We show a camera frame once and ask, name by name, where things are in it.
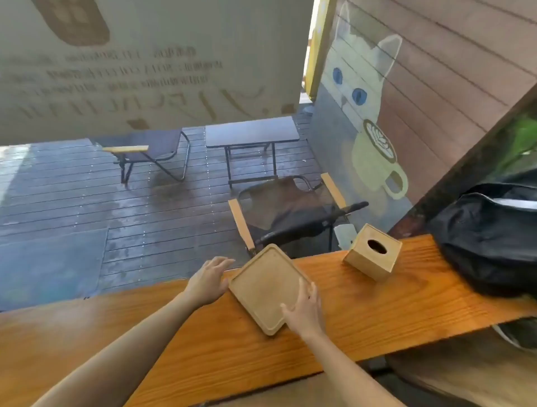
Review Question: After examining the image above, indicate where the person's left hand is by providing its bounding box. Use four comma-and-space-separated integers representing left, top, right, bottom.
183, 256, 237, 307

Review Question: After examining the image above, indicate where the person's left forearm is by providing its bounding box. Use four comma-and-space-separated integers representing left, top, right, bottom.
31, 289, 210, 407

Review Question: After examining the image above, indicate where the wooden tissue box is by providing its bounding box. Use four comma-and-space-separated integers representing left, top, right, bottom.
343, 223, 403, 282

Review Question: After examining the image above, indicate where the person's right forearm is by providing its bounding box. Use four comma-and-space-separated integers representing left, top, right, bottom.
300, 329, 408, 407

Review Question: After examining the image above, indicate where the black backpack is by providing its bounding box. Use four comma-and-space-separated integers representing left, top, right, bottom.
423, 169, 537, 299

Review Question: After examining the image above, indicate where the wooden cat painting panel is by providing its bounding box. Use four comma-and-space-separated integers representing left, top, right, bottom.
308, 0, 537, 229

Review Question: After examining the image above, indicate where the grey outdoor door mat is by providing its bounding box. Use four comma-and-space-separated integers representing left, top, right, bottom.
0, 228, 110, 312

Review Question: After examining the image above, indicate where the wooden counter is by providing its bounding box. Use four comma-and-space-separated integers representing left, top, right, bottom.
0, 234, 537, 407

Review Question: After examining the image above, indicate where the tan cushioned stool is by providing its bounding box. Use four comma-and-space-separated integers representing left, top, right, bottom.
385, 329, 537, 407

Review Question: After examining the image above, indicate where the black folding chair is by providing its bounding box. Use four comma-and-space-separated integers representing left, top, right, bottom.
228, 172, 370, 257
95, 129, 192, 184

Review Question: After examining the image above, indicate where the black folding table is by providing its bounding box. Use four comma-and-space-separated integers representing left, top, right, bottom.
204, 116, 301, 190

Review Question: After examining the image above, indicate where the person's right hand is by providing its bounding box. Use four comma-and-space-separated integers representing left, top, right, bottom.
280, 278, 327, 341

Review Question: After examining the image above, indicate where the white frosted window sticker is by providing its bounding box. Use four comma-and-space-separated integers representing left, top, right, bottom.
0, 0, 316, 145

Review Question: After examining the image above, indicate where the square wooden tray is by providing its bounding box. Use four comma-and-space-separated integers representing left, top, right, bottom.
228, 243, 313, 337

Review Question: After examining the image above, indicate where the yellow pillar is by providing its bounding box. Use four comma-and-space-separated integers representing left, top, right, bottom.
305, 0, 337, 102

